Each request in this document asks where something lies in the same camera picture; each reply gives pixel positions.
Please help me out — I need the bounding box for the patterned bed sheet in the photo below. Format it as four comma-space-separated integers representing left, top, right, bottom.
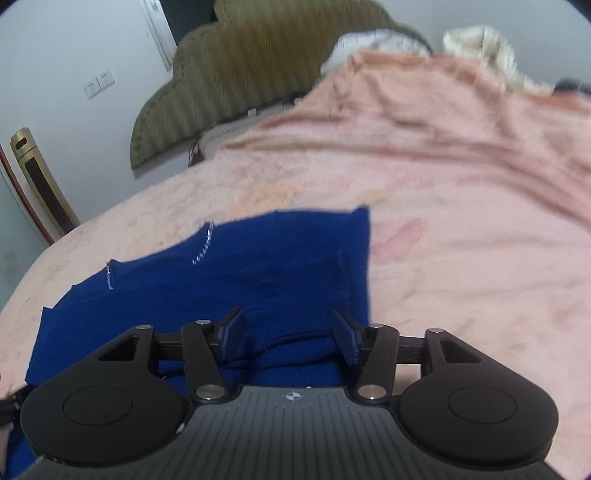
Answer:
187, 104, 305, 168

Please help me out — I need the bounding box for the olive striped headboard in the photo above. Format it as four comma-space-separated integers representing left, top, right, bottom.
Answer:
130, 0, 435, 171

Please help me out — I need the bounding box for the pink fleece blanket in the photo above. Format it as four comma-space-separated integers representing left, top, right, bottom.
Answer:
0, 50, 591, 480

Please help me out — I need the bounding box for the reddish brown trim strip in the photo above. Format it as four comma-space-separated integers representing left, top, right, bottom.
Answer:
0, 143, 52, 247

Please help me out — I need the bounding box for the white door frame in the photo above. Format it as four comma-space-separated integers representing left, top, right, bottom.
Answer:
139, 0, 178, 72

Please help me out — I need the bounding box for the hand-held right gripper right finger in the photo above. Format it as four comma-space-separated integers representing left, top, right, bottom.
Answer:
332, 308, 497, 406

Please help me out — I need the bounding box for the cream fluffy cloth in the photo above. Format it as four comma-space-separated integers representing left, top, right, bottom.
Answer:
442, 25, 552, 95

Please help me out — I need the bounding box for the white pillow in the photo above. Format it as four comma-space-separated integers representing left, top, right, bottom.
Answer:
321, 28, 430, 77

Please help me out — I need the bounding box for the dark cloth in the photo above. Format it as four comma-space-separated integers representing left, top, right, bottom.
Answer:
551, 78, 591, 99

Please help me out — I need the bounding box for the blue knit sweater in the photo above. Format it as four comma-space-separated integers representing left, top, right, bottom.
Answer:
0, 207, 372, 480

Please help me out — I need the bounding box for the gold tower air conditioner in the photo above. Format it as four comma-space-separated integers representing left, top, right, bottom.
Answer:
9, 128, 79, 245

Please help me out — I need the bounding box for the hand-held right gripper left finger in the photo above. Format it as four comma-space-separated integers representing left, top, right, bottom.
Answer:
85, 307, 245, 404

